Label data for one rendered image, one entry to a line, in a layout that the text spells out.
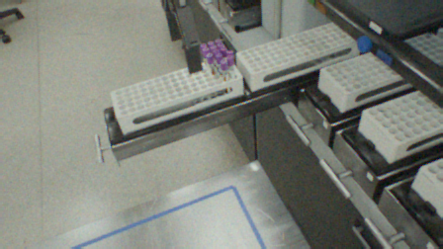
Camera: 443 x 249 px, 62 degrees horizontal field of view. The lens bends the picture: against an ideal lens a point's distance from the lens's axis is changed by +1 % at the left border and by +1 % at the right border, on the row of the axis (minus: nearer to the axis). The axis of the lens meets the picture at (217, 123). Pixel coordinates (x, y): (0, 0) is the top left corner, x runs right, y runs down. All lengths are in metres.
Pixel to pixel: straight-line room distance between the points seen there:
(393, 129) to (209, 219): 0.38
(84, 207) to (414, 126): 1.44
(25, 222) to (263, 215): 1.42
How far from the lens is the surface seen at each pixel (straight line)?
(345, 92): 0.80
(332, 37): 0.97
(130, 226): 0.68
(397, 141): 0.73
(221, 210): 0.66
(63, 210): 1.85
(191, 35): 0.68
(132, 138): 0.84
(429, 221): 0.70
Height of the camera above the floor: 1.39
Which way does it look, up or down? 45 degrees down
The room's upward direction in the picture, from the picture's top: 9 degrees counter-clockwise
